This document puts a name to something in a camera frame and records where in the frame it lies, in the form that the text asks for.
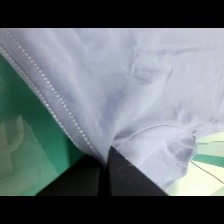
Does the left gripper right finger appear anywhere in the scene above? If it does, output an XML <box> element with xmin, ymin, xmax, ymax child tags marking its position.
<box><xmin>107</xmin><ymin>145</ymin><xmax>168</xmax><ymax>197</ymax></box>

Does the pale blue-grey shirt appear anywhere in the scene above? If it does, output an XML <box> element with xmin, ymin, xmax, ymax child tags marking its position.
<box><xmin>0</xmin><ymin>28</ymin><xmax>224</xmax><ymax>192</ymax></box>

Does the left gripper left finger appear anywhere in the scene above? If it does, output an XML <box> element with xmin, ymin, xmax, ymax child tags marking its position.
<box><xmin>35</xmin><ymin>154</ymin><xmax>108</xmax><ymax>197</ymax></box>

